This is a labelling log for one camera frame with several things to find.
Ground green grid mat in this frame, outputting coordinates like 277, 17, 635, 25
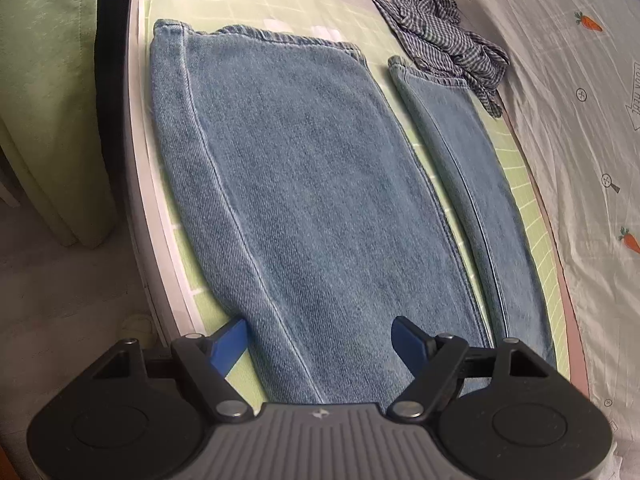
136, 0, 573, 406

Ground blue checkered shirt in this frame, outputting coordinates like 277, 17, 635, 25
372, 0, 510, 118

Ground grey printed bed sheet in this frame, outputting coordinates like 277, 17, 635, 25
457, 0, 639, 474

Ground blue denim jeans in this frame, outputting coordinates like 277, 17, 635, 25
147, 18, 558, 406

